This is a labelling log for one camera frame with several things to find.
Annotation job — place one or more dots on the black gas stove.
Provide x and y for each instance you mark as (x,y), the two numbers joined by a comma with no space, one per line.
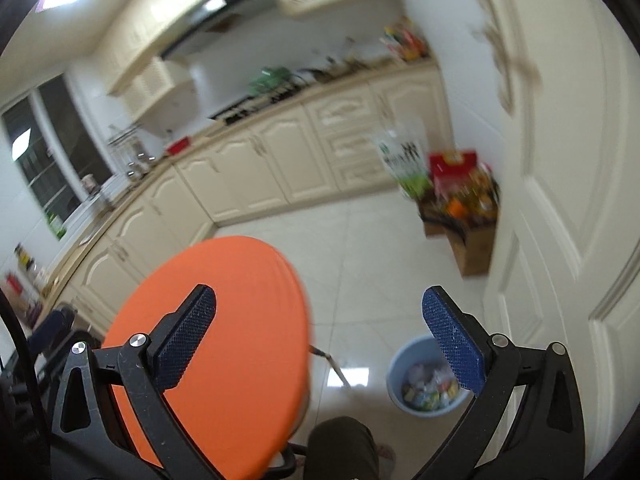
(255,105)

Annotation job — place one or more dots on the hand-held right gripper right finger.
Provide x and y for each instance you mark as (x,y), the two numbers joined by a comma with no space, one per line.
(457,345)

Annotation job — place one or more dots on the cardboard box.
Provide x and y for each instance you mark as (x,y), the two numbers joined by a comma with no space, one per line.
(475,255)

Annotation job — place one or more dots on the pink slipper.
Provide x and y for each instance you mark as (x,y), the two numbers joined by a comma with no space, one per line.
(386,452)

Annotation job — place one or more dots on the green white rice bag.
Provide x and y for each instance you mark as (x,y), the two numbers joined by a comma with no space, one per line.
(405,160)

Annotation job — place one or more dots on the large clear plastic bag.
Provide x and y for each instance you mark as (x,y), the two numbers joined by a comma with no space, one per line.
(425,375)

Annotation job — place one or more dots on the green bottle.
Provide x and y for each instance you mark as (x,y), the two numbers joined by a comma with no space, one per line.
(57,227)

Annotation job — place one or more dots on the cluster of seasoning packages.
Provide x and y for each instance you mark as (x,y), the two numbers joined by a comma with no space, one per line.
(405,40)

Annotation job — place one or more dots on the cream panelled door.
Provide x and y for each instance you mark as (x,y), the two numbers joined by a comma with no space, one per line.
(575,160)

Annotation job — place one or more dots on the small pink ornament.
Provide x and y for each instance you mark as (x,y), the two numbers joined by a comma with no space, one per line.
(90,184)

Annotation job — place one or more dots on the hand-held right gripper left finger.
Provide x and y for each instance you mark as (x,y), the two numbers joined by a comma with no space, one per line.
(187,335)

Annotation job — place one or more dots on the clear storage jar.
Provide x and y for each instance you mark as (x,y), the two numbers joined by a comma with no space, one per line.
(25,257)

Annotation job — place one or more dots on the red utensil holder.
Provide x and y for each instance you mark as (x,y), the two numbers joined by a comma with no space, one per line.
(12,290)

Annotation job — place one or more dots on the white metal rod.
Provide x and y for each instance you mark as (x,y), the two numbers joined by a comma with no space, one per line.
(332,367)

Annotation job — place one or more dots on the steel wok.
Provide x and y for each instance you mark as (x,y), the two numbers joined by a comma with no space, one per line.
(332,71)

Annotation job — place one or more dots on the yellow-green snack packet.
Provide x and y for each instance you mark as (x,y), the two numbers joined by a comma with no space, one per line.
(432,401)

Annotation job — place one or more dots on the dark kitchen window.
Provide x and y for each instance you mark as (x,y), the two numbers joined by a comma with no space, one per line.
(55,150)

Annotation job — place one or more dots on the cream kitchen base cabinets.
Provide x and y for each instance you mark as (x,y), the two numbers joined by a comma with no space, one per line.
(280,160)

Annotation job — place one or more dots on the person's leg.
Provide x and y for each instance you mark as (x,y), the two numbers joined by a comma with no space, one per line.
(340,450)

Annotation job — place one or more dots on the red basin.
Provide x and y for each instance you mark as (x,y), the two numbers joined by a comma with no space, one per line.
(178,146)

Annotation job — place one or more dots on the steel utensil rack with ladles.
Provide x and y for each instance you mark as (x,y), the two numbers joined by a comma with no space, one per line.
(130,155)

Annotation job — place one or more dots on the blue plastic bin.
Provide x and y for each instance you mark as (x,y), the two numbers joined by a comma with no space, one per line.
(400,397)

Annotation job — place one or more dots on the steel range hood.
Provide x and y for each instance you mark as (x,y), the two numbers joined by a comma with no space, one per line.
(220,20)

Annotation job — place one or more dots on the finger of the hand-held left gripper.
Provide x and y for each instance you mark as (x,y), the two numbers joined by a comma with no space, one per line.
(52,330)

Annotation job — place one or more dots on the red food package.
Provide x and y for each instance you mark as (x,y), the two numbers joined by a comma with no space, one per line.
(452,167)

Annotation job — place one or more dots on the assorted bottled groceries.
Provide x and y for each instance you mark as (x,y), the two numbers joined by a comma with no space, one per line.
(470,205)

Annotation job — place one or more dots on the green electric pot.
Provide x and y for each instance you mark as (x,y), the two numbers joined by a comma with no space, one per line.
(267,80)

